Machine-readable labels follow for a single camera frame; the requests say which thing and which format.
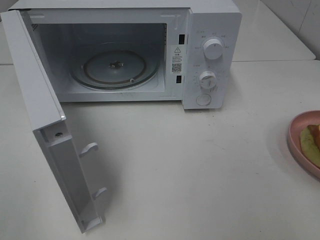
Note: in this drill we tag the white microwave door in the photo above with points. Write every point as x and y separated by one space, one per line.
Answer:
47 118

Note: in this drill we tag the glass microwave turntable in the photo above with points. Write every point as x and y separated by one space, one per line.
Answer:
114 69

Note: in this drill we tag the round white door button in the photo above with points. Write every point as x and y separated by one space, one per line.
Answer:
203 99

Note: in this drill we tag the white timer knob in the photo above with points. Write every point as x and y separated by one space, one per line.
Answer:
207 80

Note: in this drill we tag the upper white power knob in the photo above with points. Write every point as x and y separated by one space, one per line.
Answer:
213 48

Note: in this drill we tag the white warning label sticker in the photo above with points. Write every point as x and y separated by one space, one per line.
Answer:
177 58

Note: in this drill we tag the pink round plate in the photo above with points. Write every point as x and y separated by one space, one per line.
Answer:
297 124

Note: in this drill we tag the white microwave oven body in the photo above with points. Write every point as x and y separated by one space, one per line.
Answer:
72 28

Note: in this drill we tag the white bread lettuce sandwich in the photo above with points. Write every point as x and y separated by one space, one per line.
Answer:
310 143

